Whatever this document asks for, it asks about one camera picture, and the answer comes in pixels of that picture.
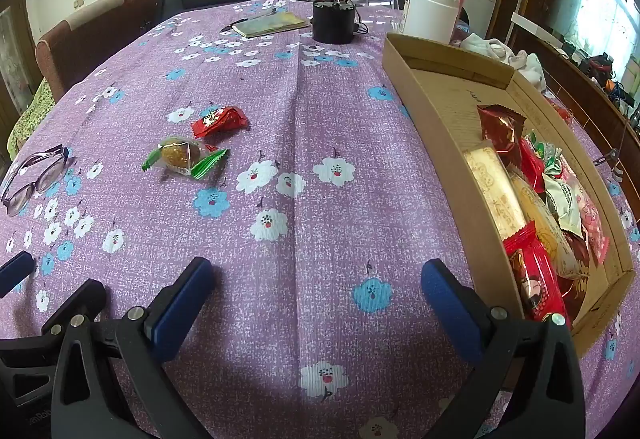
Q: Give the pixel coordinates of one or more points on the yellow biscuit packet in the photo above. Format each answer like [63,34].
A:
[547,234]

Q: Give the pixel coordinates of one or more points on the shiny red crinkled packet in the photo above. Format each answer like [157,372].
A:
[532,164]

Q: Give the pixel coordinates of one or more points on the small red snack packet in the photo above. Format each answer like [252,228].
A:
[560,111]

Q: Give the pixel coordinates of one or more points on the green-wrapped clear snack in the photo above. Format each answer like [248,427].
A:
[182,155]

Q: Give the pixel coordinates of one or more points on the assorted tools pile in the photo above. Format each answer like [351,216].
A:
[607,74]

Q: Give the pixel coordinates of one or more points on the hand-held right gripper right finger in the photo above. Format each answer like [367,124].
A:
[447,311]

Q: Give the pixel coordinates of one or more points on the clear plastic cup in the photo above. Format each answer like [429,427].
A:
[382,0]

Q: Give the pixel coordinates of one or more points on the black pen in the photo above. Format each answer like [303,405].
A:
[248,20]

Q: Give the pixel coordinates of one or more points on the wooden door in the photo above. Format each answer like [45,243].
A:
[12,59]

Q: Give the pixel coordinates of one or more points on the purple floral tablecloth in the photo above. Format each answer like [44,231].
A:
[325,119]

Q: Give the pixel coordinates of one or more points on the white cloth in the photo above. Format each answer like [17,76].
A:
[492,49]

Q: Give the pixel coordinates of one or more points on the brown cardboard box tray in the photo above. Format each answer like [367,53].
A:
[450,89]

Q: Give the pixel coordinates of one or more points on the dark red snack packet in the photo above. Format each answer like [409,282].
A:
[500,131]

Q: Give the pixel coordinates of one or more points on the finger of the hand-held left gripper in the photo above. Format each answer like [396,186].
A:
[15,271]
[77,301]

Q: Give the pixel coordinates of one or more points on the red candy packet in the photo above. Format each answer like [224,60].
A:
[220,121]

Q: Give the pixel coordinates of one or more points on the green white candy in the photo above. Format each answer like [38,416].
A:
[545,151]

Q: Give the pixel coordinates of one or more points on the green cover notebook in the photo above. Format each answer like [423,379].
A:
[272,24]

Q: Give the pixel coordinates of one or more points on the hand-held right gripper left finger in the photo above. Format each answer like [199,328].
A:
[182,306]

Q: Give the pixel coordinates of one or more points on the red cartoon snack packet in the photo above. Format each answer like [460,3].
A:
[532,279]

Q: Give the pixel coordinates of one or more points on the long white box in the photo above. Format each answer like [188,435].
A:
[532,26]

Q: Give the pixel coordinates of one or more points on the eyeglasses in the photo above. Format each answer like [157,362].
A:
[22,196]

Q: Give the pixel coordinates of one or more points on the beige biscuit packet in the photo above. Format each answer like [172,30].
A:
[492,189]

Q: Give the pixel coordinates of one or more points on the black round container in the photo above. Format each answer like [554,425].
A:
[334,26]

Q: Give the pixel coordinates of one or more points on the white snack packet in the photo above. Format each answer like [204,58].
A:
[565,204]

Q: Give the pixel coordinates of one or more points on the brown armchair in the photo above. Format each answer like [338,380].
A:
[90,44]

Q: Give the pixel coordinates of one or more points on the white plastic jar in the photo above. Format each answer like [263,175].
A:
[430,16]

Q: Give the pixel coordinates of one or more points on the green patterned cushion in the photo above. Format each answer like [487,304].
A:
[32,119]

